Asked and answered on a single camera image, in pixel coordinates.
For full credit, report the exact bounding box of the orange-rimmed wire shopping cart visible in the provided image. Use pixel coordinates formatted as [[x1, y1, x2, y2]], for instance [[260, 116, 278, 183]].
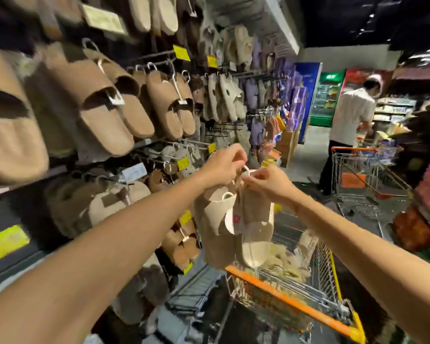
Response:
[[331, 146, 413, 220]]

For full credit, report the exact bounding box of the person's left hand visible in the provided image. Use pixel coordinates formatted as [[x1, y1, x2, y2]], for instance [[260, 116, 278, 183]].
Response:
[[199, 143, 248, 190]]

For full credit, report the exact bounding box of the red packaged goods display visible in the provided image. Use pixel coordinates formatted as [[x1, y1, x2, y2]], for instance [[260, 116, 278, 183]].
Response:
[[392, 159, 430, 253]]

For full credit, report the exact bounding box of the beige knit slipper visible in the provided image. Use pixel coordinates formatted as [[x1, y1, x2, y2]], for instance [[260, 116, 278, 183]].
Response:
[[193, 180, 238, 270], [225, 175, 275, 269]]

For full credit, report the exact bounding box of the orange-handled wire shopping cart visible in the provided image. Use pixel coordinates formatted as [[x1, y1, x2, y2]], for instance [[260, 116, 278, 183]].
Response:
[[225, 211, 367, 344]]

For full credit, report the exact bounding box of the display of grey hanging slippers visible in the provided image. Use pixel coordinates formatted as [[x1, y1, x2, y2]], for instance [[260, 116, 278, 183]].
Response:
[[197, 23, 255, 169]]

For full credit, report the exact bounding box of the beige slippers pile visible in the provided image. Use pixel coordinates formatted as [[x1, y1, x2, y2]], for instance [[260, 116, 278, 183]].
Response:
[[261, 229, 320, 281]]

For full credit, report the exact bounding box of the display of purple hanging slippers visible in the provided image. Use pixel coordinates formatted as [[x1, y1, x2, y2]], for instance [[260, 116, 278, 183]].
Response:
[[244, 37, 305, 147]]

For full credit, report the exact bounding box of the cream overhead sign card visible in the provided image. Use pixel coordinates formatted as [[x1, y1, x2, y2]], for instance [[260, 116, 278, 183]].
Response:
[[80, 3, 128, 35]]

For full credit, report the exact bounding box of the blue display panel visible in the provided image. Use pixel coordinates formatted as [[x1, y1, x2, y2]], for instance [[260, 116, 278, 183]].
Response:
[[295, 62, 323, 144]]

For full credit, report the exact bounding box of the green drinks cooler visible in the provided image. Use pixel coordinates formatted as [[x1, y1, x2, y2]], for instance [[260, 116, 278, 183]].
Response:
[[309, 69, 347, 128]]

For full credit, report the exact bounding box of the large yellow shelf label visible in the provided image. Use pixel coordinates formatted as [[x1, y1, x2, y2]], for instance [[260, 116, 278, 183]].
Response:
[[0, 225, 31, 266]]

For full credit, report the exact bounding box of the display of tan hanging slippers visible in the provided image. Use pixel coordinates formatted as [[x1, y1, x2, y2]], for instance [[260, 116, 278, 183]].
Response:
[[0, 0, 202, 326]]

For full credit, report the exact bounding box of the person's left forearm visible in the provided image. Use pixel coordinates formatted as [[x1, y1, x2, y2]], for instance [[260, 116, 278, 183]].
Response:
[[0, 165, 211, 344]]

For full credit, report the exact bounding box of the person's right forearm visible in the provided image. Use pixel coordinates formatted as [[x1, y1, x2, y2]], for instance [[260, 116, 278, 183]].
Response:
[[288, 189, 430, 344]]

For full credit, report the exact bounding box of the store shelf with goods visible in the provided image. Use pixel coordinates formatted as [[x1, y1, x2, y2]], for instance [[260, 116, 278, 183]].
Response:
[[372, 97, 417, 140]]

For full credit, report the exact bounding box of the person's right hand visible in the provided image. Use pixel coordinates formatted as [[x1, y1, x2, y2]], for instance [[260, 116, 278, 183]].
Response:
[[242, 164, 300, 209]]

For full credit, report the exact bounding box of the white price label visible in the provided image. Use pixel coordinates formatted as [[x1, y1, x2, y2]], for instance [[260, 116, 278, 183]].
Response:
[[121, 162, 148, 183]]

